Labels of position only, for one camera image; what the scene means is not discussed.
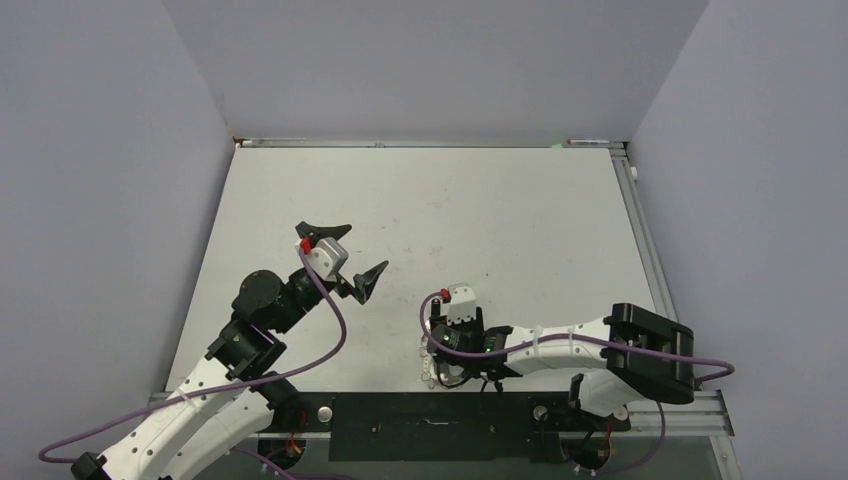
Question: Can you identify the large silver keyring with keys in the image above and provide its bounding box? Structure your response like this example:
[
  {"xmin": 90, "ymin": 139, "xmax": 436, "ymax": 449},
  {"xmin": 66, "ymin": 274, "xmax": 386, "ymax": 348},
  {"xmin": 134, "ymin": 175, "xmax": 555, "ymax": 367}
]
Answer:
[{"xmin": 418, "ymin": 335, "xmax": 467, "ymax": 390}]

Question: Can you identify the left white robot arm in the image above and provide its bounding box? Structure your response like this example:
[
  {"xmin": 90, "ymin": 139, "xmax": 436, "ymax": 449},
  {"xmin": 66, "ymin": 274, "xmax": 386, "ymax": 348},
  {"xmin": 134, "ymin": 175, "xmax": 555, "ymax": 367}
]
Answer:
[{"xmin": 71, "ymin": 222, "xmax": 389, "ymax": 479}]

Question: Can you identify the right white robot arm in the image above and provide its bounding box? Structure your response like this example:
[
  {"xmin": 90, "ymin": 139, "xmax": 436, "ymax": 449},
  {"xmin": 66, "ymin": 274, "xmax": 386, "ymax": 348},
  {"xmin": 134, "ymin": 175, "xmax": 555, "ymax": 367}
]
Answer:
[{"xmin": 419, "ymin": 294, "xmax": 696, "ymax": 428}]

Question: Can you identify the red white marker pen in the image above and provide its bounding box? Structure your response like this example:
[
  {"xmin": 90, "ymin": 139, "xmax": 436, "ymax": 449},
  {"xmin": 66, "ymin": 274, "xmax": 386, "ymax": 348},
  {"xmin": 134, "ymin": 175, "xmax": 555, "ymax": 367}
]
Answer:
[{"xmin": 566, "ymin": 139, "xmax": 613, "ymax": 147}]

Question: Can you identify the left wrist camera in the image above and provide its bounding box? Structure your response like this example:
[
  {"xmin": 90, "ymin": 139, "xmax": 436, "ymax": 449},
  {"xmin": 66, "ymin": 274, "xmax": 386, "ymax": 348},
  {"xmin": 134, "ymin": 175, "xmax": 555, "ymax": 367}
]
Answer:
[{"xmin": 297, "ymin": 238, "xmax": 349, "ymax": 273}]

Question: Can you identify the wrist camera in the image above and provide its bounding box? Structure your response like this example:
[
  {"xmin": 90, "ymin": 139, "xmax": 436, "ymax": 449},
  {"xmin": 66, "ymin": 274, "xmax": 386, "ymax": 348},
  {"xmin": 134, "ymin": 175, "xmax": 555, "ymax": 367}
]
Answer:
[
  {"xmin": 440, "ymin": 283, "xmax": 477, "ymax": 326},
  {"xmin": 297, "ymin": 238, "xmax": 349, "ymax": 273}
]

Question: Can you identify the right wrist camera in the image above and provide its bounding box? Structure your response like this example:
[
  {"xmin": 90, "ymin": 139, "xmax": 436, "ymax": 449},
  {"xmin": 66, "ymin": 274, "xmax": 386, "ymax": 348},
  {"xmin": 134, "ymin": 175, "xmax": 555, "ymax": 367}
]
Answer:
[{"xmin": 440, "ymin": 283, "xmax": 477, "ymax": 326}]

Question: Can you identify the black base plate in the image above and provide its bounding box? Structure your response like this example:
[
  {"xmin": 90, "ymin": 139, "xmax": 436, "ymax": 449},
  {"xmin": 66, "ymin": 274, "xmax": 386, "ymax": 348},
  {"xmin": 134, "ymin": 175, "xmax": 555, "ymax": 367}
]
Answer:
[{"xmin": 260, "ymin": 391, "xmax": 631, "ymax": 463}]

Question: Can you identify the aluminium frame rail back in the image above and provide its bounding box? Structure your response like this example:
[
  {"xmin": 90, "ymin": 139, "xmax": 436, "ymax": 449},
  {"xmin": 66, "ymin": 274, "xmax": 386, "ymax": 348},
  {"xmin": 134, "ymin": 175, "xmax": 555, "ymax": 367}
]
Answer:
[{"xmin": 234, "ymin": 138, "xmax": 627, "ymax": 149}]

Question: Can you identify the aluminium frame rail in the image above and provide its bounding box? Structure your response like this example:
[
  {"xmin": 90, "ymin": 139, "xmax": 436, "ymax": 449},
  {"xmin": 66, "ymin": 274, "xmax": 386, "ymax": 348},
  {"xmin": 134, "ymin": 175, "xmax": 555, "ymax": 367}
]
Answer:
[
  {"xmin": 254, "ymin": 391, "xmax": 733, "ymax": 439},
  {"xmin": 609, "ymin": 148, "xmax": 678, "ymax": 321},
  {"xmin": 234, "ymin": 138, "xmax": 627, "ymax": 149}
]

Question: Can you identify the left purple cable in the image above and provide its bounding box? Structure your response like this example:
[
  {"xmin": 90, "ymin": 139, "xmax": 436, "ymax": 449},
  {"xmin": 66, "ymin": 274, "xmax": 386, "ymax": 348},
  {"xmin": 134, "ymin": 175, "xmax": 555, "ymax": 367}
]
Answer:
[{"xmin": 38, "ymin": 250, "xmax": 348, "ymax": 480}]

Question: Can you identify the purple cable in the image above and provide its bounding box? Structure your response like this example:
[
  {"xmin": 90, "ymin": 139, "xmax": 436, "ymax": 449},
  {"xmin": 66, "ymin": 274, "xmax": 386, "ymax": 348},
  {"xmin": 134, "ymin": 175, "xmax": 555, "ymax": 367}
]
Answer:
[
  {"xmin": 419, "ymin": 291, "xmax": 736, "ymax": 475},
  {"xmin": 38, "ymin": 250, "xmax": 348, "ymax": 480}
]

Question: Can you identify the aluminium frame rail front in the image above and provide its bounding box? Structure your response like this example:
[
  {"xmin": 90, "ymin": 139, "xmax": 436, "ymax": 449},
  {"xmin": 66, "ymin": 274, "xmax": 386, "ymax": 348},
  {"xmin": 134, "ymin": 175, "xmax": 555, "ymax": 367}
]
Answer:
[{"xmin": 254, "ymin": 391, "xmax": 733, "ymax": 439}]

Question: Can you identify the aluminium frame rail right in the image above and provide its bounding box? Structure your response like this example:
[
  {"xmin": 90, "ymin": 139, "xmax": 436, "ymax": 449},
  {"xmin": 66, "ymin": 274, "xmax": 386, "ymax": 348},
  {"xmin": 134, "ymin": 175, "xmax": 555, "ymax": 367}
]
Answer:
[{"xmin": 609, "ymin": 148, "xmax": 678, "ymax": 321}]

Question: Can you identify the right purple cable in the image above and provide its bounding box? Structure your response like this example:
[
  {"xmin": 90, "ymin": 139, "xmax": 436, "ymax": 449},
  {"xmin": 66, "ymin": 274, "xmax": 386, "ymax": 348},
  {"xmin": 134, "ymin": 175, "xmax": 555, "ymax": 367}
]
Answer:
[{"xmin": 419, "ymin": 291, "xmax": 736, "ymax": 475}]

